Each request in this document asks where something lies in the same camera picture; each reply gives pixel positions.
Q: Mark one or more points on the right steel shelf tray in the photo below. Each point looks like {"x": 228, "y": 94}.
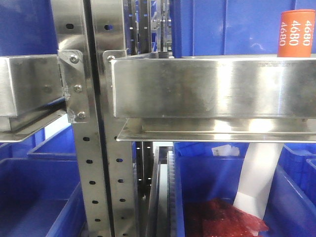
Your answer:
{"x": 242, "y": 98}

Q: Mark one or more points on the steel shelf tray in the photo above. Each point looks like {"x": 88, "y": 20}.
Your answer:
{"x": 242, "y": 98}
{"x": 31, "y": 95}

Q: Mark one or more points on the left steel shelf tray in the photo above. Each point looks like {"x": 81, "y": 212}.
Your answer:
{"x": 31, "y": 95}

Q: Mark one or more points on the blue bin with red bags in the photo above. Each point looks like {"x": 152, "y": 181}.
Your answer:
{"x": 201, "y": 174}

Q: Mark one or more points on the upper right blue bin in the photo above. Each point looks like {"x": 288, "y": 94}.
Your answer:
{"x": 226, "y": 27}

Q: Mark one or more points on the white paper strip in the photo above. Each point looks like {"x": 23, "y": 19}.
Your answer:
{"x": 256, "y": 177}

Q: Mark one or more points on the right perforated steel upright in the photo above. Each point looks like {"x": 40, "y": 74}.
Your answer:
{"x": 110, "y": 44}

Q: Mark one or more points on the perforated steel upright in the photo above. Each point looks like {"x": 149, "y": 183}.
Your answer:
{"x": 73, "y": 31}
{"x": 110, "y": 44}

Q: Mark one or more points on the red mesh bag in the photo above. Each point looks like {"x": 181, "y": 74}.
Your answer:
{"x": 217, "y": 218}

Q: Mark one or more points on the left perforated steel upright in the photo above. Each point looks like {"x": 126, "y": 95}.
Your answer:
{"x": 73, "y": 31}

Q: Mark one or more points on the lower left blue bin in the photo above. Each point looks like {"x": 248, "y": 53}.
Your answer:
{"x": 40, "y": 198}

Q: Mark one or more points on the far right blue bin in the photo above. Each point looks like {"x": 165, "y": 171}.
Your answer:
{"x": 293, "y": 160}

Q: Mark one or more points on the upper left blue bin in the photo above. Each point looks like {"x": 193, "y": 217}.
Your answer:
{"x": 27, "y": 28}

